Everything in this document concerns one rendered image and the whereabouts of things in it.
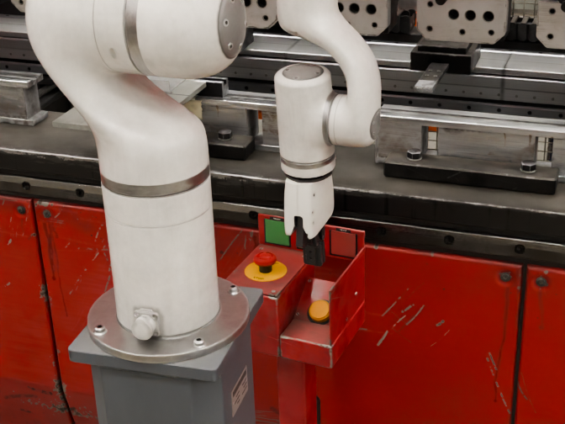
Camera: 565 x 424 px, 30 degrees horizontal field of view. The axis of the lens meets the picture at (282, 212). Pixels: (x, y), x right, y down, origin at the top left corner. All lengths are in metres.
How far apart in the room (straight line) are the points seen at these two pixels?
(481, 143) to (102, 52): 0.97
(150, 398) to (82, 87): 0.36
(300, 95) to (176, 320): 0.47
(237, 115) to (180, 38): 0.99
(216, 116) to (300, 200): 0.47
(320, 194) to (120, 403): 0.54
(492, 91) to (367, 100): 0.66
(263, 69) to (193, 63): 1.22
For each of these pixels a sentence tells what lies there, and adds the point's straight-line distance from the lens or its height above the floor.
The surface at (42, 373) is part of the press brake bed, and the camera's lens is 2.39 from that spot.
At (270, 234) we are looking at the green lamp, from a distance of 1.85.
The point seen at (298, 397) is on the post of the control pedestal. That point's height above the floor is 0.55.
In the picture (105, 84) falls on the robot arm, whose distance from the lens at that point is 1.12.
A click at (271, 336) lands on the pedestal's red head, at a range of 1.76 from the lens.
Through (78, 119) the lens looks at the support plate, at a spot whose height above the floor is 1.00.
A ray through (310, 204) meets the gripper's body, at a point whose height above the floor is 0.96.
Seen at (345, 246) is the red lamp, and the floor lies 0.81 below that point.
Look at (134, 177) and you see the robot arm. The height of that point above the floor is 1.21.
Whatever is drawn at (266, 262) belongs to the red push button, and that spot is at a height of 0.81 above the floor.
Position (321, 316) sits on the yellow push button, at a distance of 1.77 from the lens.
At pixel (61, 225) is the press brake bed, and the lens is 2.15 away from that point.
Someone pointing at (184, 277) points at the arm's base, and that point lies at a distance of 1.17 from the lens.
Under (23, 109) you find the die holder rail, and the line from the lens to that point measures 2.24.
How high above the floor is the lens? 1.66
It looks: 26 degrees down
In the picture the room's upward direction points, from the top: 2 degrees counter-clockwise
